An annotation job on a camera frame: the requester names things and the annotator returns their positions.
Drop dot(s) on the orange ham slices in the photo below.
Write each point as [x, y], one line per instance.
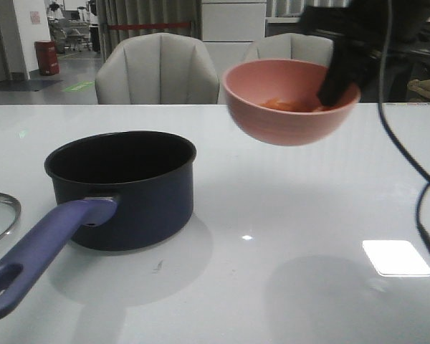
[292, 106]

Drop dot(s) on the red barrier belt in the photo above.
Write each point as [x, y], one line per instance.
[126, 27]

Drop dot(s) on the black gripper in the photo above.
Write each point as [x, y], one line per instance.
[354, 61]

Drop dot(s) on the grey curtain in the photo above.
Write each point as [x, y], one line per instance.
[145, 12]

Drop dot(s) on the left beige armchair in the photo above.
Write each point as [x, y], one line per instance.
[158, 69]

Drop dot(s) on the pink bowl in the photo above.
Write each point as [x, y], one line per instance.
[248, 84]

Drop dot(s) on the red trash bin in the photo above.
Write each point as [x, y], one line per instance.
[47, 57]

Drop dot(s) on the right beige armchair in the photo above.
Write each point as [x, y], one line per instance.
[301, 47]

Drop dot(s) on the beige armchair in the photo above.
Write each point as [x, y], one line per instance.
[158, 69]
[301, 47]

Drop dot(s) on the white cabinet drawers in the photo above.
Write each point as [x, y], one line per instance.
[228, 28]

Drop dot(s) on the dark blue saucepan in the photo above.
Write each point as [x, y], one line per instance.
[114, 192]

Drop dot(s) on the beige cushion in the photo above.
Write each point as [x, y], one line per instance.
[422, 87]

